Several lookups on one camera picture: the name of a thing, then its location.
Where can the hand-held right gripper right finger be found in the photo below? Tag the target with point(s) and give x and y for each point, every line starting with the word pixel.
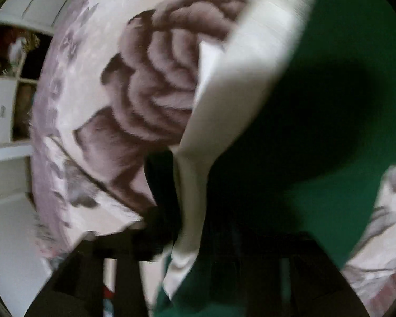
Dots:
pixel 250 257

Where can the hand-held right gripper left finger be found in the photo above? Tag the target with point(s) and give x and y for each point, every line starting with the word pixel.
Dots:
pixel 162 191

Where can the green garment with white lining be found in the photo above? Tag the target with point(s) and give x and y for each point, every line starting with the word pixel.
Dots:
pixel 333 56

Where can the pink floral blanket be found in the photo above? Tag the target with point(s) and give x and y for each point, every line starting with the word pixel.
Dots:
pixel 145 72

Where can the white shelf unit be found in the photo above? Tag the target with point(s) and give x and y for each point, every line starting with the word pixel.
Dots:
pixel 1 112

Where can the white shelf cabinet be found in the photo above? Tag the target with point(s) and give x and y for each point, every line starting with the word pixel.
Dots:
pixel 10 48

